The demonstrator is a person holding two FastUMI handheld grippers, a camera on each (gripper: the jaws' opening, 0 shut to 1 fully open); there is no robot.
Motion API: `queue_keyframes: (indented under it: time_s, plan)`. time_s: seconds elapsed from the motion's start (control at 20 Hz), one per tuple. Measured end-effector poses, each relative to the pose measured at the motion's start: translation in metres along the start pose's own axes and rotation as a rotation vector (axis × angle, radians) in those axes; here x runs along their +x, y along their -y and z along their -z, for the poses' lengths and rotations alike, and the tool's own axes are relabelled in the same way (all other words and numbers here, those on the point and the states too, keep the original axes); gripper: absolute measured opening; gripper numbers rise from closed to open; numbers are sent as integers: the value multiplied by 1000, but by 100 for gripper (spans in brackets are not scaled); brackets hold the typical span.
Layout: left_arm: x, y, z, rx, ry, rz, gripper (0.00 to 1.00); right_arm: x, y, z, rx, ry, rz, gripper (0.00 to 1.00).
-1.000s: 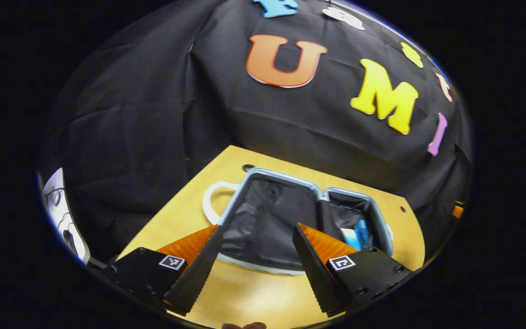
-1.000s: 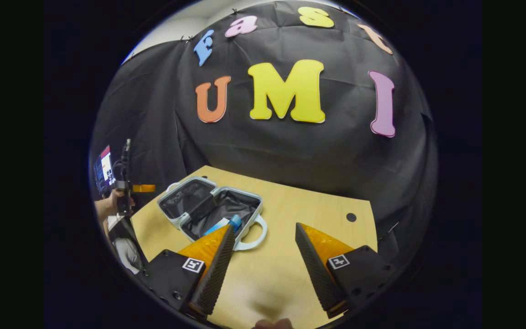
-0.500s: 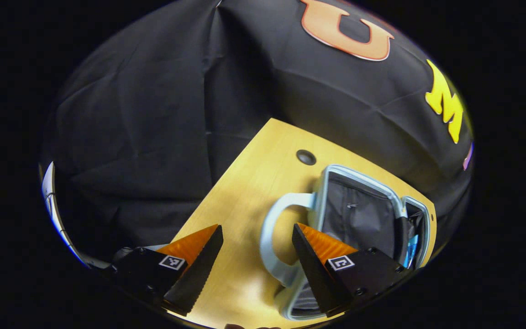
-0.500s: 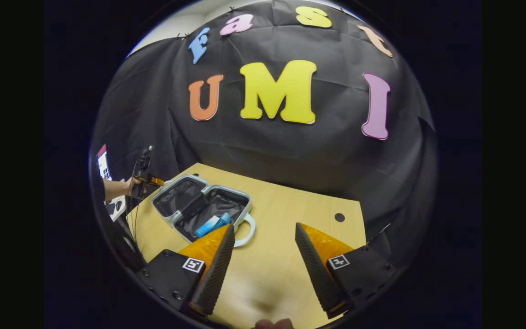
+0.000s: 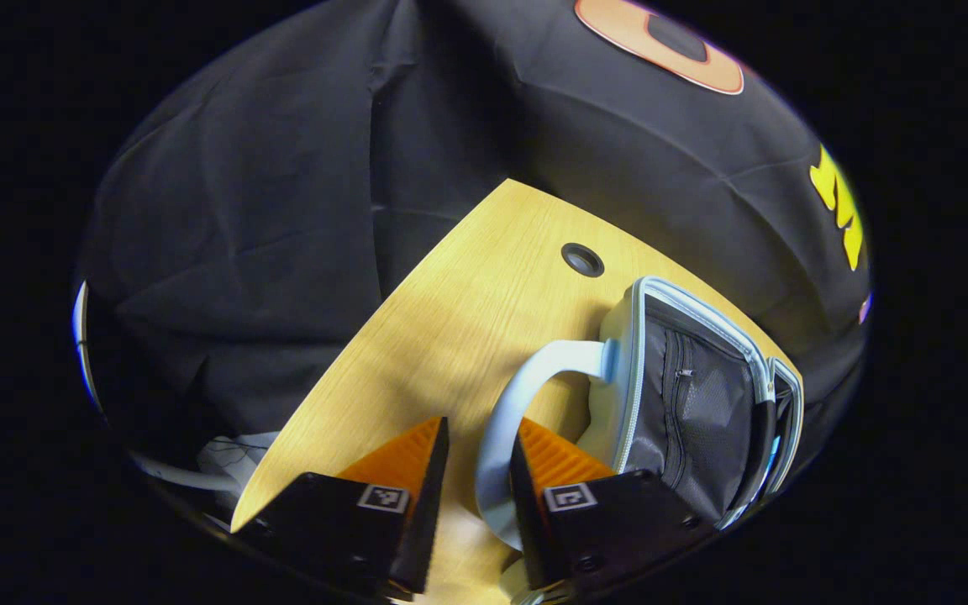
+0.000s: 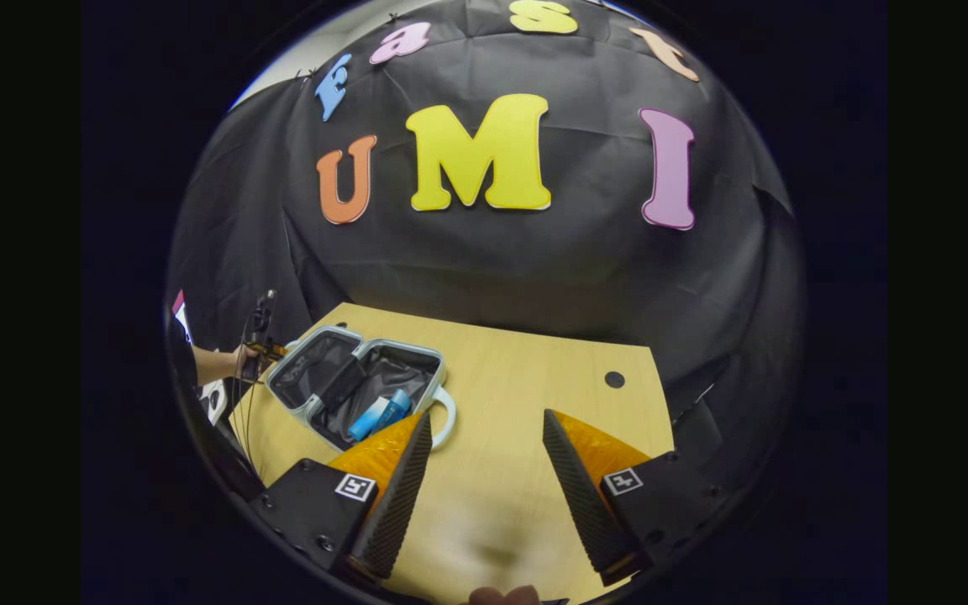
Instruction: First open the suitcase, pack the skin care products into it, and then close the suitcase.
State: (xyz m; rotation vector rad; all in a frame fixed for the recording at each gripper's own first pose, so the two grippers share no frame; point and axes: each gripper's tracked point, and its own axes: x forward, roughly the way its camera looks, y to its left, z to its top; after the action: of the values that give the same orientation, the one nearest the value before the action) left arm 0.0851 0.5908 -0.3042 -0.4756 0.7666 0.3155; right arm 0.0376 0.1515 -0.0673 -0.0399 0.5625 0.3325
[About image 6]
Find blue capped skincare bottle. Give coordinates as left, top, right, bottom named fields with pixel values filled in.
left=348, top=388, right=413, bottom=443

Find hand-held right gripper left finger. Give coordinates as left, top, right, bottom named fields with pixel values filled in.
left=247, top=410, right=434, bottom=582

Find black backdrop cloth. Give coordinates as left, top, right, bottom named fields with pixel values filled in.
left=166, top=0, right=808, bottom=488

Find pale blue hard-shell suitcase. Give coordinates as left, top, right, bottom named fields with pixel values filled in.
left=266, top=325, right=458, bottom=455

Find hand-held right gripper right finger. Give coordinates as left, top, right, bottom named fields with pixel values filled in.
left=541, top=408, right=730, bottom=587

